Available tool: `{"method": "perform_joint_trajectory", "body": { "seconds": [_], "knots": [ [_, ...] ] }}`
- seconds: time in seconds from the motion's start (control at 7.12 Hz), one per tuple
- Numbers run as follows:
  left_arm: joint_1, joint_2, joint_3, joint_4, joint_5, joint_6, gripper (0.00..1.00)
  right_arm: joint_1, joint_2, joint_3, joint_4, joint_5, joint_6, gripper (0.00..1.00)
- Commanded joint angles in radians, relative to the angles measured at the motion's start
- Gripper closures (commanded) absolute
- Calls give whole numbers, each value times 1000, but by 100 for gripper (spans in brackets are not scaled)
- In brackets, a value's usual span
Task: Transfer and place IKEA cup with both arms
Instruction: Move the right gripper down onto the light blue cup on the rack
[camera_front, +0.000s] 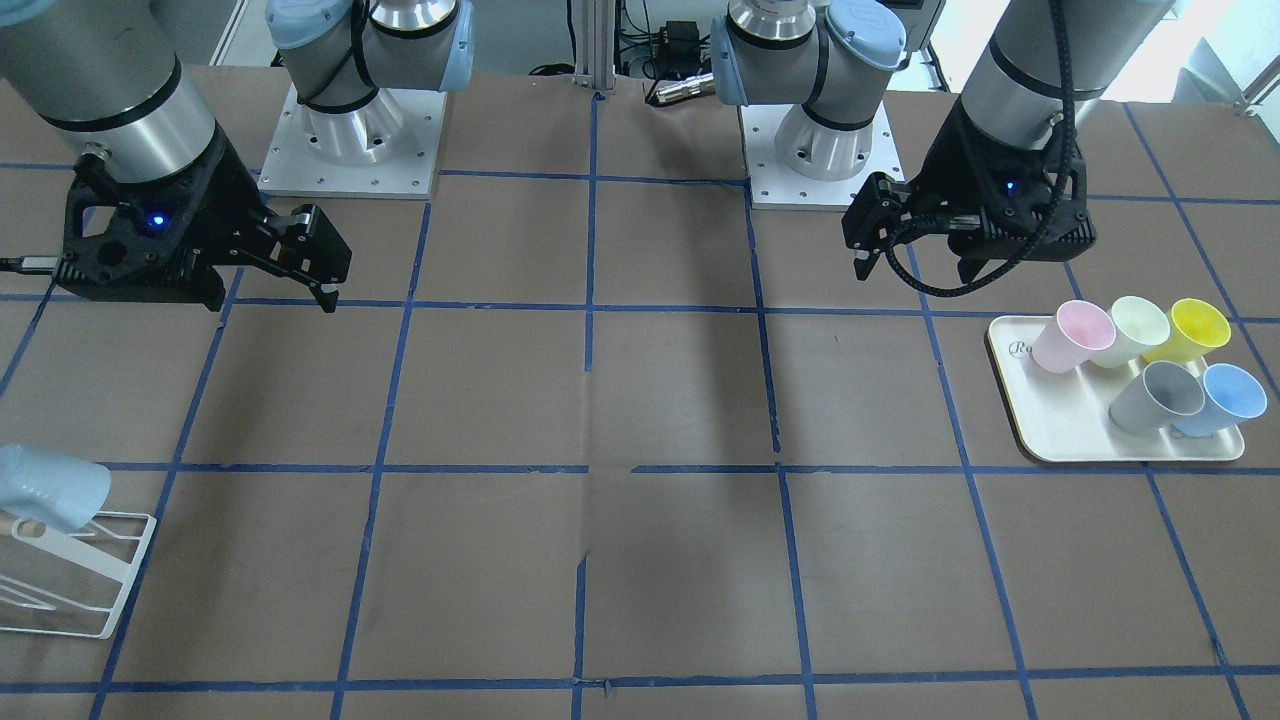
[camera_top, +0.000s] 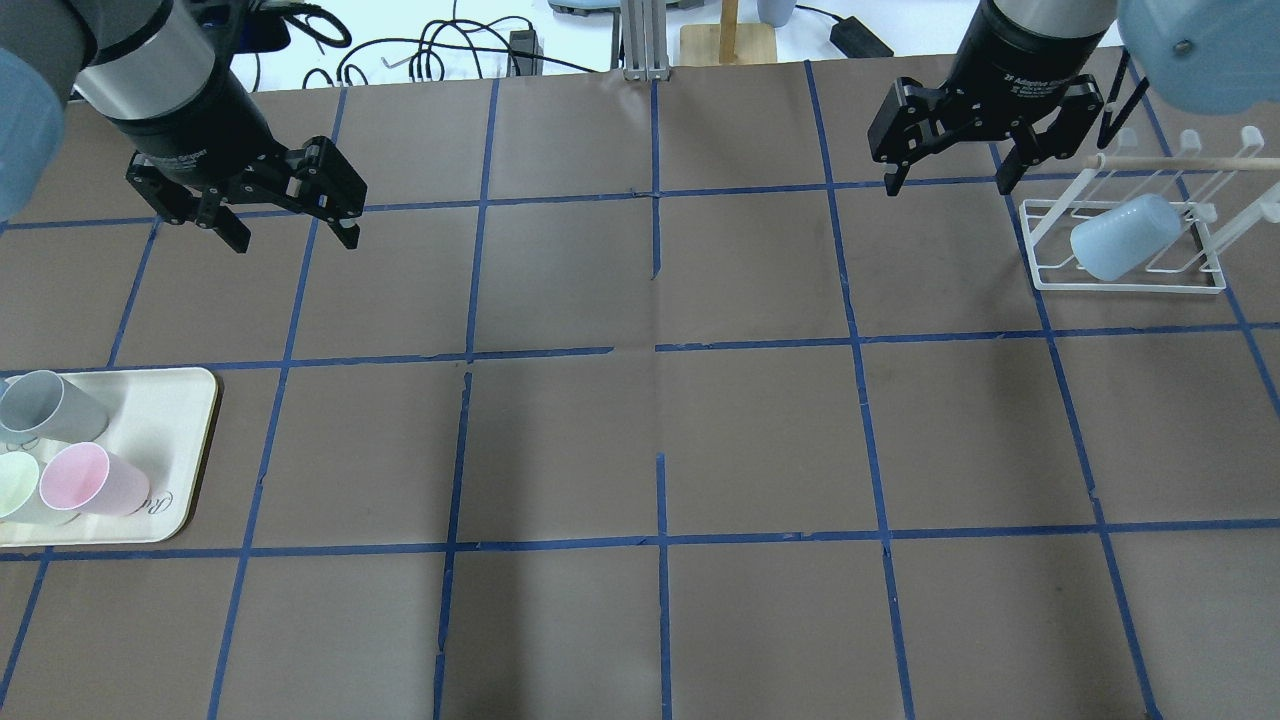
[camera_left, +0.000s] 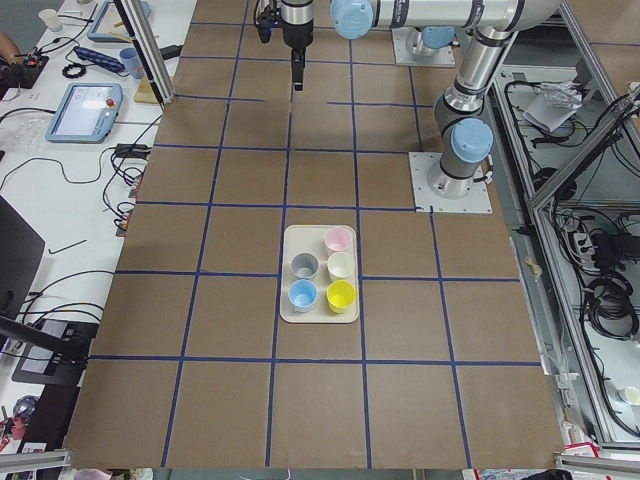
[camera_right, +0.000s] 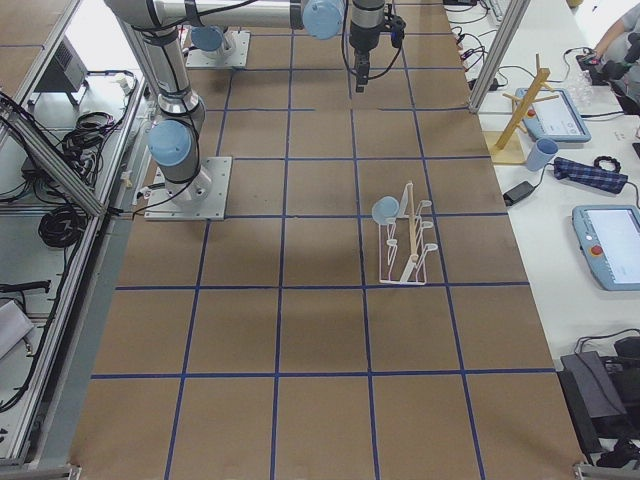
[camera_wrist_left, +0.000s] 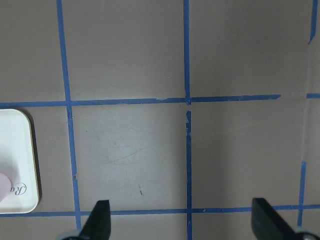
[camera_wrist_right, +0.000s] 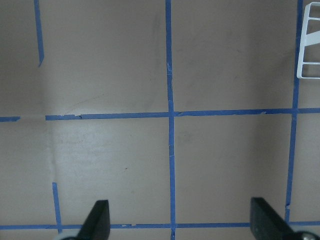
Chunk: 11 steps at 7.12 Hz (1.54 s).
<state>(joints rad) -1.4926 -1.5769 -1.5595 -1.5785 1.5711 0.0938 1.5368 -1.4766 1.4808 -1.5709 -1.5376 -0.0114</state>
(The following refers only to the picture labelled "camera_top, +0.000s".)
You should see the white wire cup rack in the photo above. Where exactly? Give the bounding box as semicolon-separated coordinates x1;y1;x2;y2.
1018;126;1277;295

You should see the pale green plastic cup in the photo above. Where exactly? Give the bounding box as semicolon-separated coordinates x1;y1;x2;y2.
1;451;79;527

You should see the aluminium frame post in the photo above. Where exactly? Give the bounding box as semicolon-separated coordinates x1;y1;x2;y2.
618;1;671;81

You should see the black cables bundle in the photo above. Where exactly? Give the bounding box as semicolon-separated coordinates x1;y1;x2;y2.
244;0;602;94

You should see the cream plastic tray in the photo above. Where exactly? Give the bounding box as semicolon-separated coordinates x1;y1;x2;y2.
1;366;221;551

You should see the black power adapter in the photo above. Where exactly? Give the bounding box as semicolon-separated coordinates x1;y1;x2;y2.
829;17;895;59

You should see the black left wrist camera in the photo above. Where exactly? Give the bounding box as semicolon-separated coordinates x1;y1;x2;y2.
186;1;292;56

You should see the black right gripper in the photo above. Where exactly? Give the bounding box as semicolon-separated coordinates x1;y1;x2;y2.
867;8;1105;197

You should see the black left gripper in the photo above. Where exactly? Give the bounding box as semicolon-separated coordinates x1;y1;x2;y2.
125;68;367;254

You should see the light blue plastic cup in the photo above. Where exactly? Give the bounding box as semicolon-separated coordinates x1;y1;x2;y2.
1069;193;1181;282

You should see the grey plastic cup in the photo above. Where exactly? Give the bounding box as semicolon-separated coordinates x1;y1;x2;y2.
1;370;110;443

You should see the wooden stand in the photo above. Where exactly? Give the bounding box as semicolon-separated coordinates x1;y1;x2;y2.
676;1;778;67

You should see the pink plastic cup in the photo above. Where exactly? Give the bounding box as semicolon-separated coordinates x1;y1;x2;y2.
38;442;150;518

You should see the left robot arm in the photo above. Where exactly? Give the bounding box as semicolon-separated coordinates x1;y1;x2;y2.
1;1;369;252

